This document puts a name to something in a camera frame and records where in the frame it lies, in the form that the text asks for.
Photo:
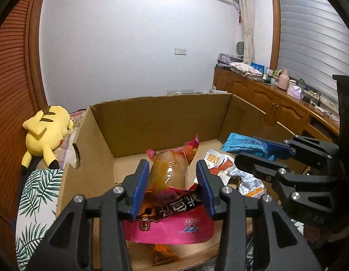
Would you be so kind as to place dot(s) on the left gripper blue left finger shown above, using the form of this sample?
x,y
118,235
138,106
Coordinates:
x,y
138,187

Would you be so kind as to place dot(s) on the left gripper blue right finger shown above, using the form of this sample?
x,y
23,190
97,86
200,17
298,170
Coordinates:
x,y
203,177

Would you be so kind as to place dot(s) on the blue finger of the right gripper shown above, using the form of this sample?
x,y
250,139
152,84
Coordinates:
x,y
261,168
281,151

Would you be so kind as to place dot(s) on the small white orange snack packet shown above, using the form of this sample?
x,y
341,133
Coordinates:
x,y
221,164

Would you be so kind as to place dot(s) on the blue foil snack packet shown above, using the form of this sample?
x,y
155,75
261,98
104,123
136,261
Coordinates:
x,y
236,144

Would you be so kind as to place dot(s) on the pink chicken leg snack bag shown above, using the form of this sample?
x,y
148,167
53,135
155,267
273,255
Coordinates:
x,y
172,212

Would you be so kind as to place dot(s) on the gold candy snack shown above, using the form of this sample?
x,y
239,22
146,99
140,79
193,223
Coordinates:
x,y
162,254

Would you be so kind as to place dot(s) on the wooden sideboard cabinet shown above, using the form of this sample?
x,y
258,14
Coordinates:
x,y
299,117

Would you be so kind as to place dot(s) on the brown cardboard box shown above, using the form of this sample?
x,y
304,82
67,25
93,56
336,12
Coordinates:
x,y
115,136

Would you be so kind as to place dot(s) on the pink tissue box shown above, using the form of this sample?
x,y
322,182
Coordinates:
x,y
294,91

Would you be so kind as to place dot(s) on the pink kettle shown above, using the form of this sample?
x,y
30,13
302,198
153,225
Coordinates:
x,y
283,79

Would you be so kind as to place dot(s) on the green lidded water bottle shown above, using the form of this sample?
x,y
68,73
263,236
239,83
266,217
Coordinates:
x,y
301,84

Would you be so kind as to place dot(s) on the folded floral cloth pile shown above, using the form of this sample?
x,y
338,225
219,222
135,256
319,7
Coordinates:
x,y
245,70

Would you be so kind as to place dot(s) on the yellow Pikachu plush toy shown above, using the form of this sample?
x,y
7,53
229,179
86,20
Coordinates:
x,y
45,132

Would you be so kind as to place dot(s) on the palm leaf print bedsheet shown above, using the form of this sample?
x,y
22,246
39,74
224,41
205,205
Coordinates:
x,y
36,212

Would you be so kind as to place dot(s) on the grey window blind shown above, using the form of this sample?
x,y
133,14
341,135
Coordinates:
x,y
314,43

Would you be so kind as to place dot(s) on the small white fan heater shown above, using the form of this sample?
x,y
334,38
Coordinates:
x,y
240,50

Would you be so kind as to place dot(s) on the wooden louvered wardrobe door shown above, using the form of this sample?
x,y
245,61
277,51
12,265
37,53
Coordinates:
x,y
19,100

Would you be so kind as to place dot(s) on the beige curtain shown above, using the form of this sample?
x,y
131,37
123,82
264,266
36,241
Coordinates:
x,y
247,14

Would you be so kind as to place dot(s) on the white wall switch plate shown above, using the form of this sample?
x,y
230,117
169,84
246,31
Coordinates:
x,y
180,52

